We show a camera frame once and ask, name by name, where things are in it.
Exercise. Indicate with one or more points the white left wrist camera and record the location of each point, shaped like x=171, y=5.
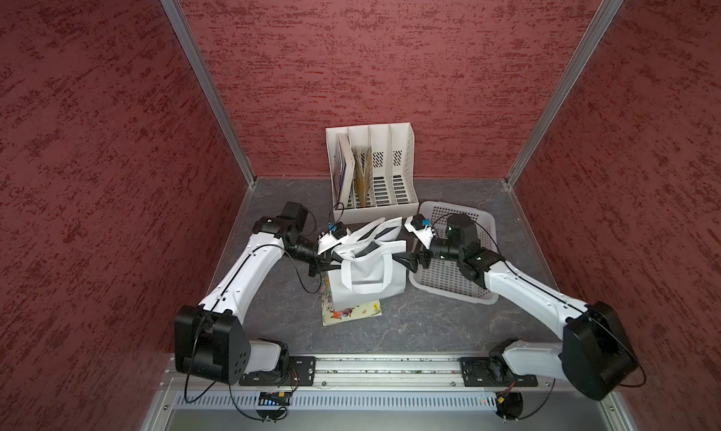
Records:
x=336, y=235

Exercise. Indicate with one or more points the yellow brown book in organizer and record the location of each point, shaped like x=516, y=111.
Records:
x=363, y=174

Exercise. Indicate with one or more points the colourful picture book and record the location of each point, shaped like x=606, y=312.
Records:
x=331, y=316

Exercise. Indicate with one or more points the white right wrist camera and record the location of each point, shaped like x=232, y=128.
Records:
x=421, y=228

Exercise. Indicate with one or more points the aluminium right corner post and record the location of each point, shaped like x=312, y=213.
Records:
x=592, y=36

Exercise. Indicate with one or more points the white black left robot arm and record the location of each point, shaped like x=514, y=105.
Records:
x=210, y=341

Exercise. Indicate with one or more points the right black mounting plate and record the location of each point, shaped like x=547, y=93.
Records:
x=492, y=372

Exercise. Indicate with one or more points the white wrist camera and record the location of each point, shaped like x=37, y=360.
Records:
x=421, y=228
x=336, y=235

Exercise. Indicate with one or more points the white perforated plastic basket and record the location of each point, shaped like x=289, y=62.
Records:
x=442, y=277

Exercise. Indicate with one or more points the white insulated delivery bag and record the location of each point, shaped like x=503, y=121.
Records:
x=362, y=267

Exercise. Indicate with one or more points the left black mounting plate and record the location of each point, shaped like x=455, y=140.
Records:
x=292, y=372

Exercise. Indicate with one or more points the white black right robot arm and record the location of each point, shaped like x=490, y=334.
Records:
x=594, y=352

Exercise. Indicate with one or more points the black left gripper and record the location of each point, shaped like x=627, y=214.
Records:
x=320, y=264

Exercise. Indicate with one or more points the white perforated file organizer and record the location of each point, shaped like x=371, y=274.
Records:
x=392, y=193

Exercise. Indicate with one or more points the white book in organizer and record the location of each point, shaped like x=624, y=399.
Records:
x=345, y=167

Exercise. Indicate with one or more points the aluminium corner post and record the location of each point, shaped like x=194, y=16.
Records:
x=192, y=51
x=592, y=36

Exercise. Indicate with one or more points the black mounting plate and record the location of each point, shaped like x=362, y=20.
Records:
x=492, y=372
x=292, y=372

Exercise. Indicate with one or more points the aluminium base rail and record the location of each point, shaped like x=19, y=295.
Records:
x=403, y=372

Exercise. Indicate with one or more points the aluminium left corner post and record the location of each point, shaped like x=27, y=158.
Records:
x=192, y=51

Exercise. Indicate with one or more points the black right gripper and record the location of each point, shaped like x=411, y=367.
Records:
x=413, y=263

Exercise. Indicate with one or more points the white slotted cable duct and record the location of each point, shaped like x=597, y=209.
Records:
x=386, y=401

